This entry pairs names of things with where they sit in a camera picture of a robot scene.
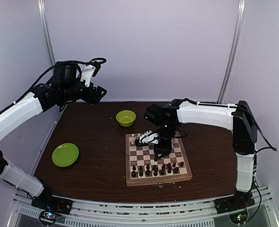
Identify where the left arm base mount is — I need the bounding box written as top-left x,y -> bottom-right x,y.
31,197 -> 73,226

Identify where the green bowl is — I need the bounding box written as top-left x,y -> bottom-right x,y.
116,110 -> 136,127

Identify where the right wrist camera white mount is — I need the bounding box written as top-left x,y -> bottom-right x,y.
134,131 -> 159,147

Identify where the left aluminium corner post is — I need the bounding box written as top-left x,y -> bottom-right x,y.
37,0 -> 55,65

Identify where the green plate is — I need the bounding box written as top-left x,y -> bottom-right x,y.
52,143 -> 79,167

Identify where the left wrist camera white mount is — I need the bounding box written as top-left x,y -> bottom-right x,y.
80,61 -> 101,87

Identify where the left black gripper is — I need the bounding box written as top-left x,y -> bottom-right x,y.
61,77 -> 106,104

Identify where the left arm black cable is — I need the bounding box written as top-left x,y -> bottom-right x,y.
13,57 -> 107,105

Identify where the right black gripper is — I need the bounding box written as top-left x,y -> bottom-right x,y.
154,123 -> 177,159

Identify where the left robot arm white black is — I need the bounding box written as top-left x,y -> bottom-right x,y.
0,58 -> 107,210

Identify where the aluminium corner post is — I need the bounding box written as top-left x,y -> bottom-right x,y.
217,0 -> 247,104
37,0 -> 55,65

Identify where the right aluminium corner post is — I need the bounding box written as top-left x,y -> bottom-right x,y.
217,0 -> 247,104

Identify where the wooden chess board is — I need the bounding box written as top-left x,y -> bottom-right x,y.
125,133 -> 193,186

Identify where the aluminium front rail frame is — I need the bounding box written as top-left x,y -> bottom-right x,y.
5,186 -> 279,227

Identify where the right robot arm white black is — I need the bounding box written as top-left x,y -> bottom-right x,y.
136,98 -> 258,209

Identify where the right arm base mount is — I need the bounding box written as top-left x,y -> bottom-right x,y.
214,196 -> 255,225

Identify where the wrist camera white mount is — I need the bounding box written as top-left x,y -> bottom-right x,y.
80,61 -> 101,87
134,131 -> 159,147

